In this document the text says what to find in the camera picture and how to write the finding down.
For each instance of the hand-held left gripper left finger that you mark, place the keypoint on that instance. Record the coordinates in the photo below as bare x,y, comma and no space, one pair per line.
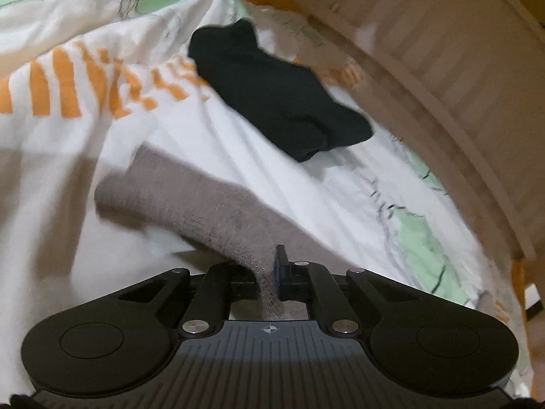
245,289

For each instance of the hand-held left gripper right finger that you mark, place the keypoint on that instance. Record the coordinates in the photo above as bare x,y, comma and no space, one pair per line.
279,273

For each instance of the grey knitted sweater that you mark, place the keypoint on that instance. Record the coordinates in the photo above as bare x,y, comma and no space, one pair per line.
191,204

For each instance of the white printed blanket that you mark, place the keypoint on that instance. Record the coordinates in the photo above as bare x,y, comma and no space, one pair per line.
362,204

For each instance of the black garment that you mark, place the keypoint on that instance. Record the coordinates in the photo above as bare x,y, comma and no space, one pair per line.
272,89

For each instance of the white wooden bed frame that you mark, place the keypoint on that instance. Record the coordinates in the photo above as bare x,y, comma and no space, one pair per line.
447,51

